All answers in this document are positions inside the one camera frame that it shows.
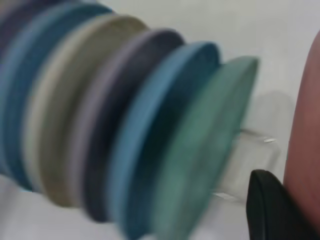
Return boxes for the pink round plate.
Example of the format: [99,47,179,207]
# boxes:
[283,29,320,226]

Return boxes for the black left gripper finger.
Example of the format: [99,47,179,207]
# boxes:
[246,169,320,240]

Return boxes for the beige round plate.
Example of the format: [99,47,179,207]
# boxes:
[24,14,148,208]

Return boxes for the blue round plate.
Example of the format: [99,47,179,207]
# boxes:
[0,2,115,192]
[107,41,222,240]

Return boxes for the green round plate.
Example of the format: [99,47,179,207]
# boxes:
[149,56,260,240]

